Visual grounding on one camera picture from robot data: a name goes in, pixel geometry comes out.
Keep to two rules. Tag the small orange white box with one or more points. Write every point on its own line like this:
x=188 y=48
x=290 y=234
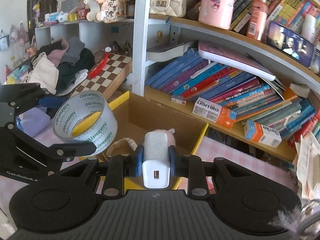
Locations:
x=265 y=135

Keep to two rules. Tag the pile of clothes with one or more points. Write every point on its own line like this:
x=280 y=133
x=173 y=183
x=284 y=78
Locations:
x=58 y=67

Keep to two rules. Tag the smartphone with lit screen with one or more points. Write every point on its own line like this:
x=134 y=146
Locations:
x=290 y=43

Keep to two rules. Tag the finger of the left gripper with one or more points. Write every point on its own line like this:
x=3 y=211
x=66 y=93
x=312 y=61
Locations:
x=52 y=101
x=67 y=152

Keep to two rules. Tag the white floral plush toy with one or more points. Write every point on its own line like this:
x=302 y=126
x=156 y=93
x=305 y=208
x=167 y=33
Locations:
x=106 y=11

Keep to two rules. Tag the pink checkered table mat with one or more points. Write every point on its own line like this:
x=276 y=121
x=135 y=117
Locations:
x=207 y=151

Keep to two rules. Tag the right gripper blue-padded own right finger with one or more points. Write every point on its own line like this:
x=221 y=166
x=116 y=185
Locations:
x=190 y=167

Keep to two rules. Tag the white quilted handbag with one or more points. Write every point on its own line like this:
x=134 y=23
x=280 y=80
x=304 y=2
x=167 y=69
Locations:
x=171 y=8

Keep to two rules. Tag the white orange usmile box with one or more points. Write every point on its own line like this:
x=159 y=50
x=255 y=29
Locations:
x=215 y=113

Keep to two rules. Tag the yellow cardboard box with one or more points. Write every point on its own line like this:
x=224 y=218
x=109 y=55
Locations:
x=136 y=116

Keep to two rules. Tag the white power adapter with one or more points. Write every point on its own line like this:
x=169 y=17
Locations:
x=156 y=164

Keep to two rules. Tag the red plastic toy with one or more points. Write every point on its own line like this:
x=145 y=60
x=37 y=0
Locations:
x=96 y=70

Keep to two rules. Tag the pink cylindrical cup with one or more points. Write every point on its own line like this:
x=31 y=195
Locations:
x=217 y=13

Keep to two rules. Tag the pink lotion bottle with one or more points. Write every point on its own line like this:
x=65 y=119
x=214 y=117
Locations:
x=258 y=19

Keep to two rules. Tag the pink plush pig toy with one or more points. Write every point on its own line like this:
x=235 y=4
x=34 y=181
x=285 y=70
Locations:
x=168 y=135

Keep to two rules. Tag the row of leaning books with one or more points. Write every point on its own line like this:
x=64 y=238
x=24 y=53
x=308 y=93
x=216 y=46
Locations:
x=249 y=98

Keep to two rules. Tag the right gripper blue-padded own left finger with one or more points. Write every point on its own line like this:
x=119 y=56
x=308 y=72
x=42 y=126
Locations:
x=119 y=168

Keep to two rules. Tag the small red white box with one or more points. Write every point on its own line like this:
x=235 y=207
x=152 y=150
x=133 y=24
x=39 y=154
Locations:
x=178 y=99

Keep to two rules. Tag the clear tape roll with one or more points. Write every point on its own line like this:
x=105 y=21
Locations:
x=86 y=117

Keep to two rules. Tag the wooden chessboard box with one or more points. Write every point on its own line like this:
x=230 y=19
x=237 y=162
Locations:
x=108 y=80

